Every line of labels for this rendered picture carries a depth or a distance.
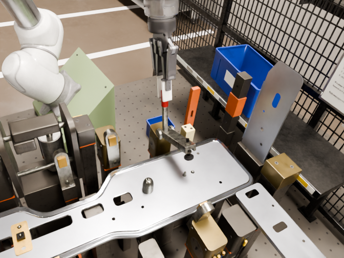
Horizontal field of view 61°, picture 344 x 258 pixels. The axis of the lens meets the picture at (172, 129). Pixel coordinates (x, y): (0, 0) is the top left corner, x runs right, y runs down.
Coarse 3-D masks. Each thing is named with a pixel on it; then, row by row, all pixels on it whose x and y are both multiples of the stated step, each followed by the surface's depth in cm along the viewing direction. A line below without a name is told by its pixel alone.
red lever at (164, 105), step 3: (162, 102) 89; (165, 102) 89; (162, 105) 90; (165, 105) 89; (162, 108) 90; (165, 108) 90; (162, 111) 91; (165, 111) 91; (162, 114) 92; (165, 114) 91; (162, 117) 92; (165, 117) 92; (162, 120) 93; (165, 120) 92; (162, 123) 94; (165, 123) 93; (162, 126) 94; (165, 126) 94; (162, 129) 95; (165, 129) 94
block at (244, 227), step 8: (232, 208) 87; (240, 208) 87; (224, 216) 84; (232, 216) 85; (240, 216) 85; (248, 216) 85; (224, 224) 86; (232, 224) 83; (240, 224) 83; (248, 224) 83; (224, 232) 87; (232, 232) 83; (240, 232) 81; (248, 232) 82; (232, 240) 84; (240, 240) 82; (248, 240) 87; (224, 248) 91; (232, 248) 86; (240, 248) 87; (224, 256) 92; (232, 256) 94
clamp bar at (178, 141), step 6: (162, 132) 93; (168, 132) 92; (174, 132) 92; (168, 138) 90; (174, 138) 88; (180, 138) 87; (186, 138) 83; (174, 144) 88; (180, 144) 84; (186, 144) 83; (192, 144) 83; (186, 150) 82; (186, 156) 85; (192, 156) 85
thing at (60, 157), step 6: (60, 150) 80; (54, 156) 79; (60, 156) 79; (66, 156) 80; (60, 162) 79; (66, 162) 80; (60, 168) 81; (66, 168) 82; (60, 174) 82; (66, 174) 83; (60, 180) 83; (66, 180) 84; (72, 180) 85
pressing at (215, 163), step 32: (160, 160) 95; (192, 160) 96; (224, 160) 98; (128, 192) 85; (160, 192) 86; (192, 192) 87; (224, 192) 88; (0, 224) 74; (32, 224) 74; (96, 224) 76; (128, 224) 77; (160, 224) 79; (0, 256) 68; (32, 256) 69; (64, 256) 70
